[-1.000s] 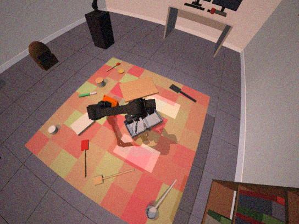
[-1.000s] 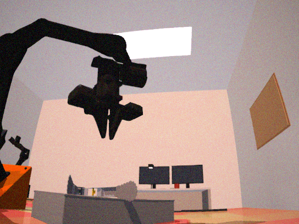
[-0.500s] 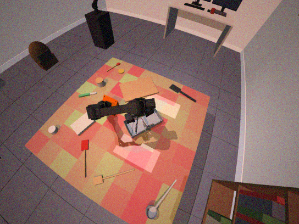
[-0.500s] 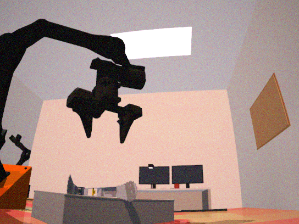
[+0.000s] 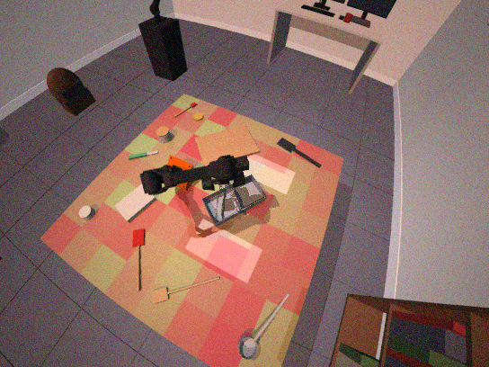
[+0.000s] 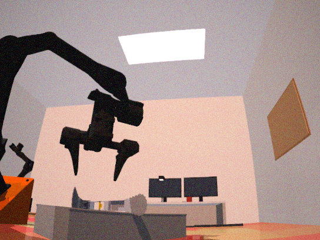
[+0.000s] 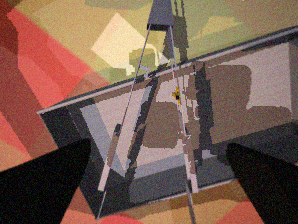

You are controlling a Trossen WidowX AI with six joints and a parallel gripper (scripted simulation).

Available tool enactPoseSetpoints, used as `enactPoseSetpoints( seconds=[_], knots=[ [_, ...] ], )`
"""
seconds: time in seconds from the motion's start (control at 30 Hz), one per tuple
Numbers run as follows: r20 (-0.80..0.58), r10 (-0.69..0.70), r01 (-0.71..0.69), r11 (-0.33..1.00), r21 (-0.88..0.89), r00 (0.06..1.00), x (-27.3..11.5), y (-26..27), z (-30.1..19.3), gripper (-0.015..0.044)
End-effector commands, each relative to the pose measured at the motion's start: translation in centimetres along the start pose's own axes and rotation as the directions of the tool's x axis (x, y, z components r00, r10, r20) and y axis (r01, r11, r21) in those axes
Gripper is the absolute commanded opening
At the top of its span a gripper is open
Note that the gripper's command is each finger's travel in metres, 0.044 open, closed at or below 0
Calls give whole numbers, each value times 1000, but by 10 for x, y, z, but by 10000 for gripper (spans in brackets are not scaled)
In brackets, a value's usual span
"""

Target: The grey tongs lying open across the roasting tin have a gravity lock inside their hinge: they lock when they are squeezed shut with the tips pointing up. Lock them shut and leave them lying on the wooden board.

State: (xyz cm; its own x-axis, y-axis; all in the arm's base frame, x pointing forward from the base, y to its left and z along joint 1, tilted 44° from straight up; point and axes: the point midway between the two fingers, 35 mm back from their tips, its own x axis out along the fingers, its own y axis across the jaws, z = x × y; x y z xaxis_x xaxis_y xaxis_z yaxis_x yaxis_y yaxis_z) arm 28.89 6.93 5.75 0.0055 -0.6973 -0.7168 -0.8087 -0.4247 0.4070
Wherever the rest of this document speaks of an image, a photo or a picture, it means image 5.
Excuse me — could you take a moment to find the white short cylinder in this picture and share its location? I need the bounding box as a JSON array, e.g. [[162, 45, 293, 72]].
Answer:
[[79, 205, 95, 219]]

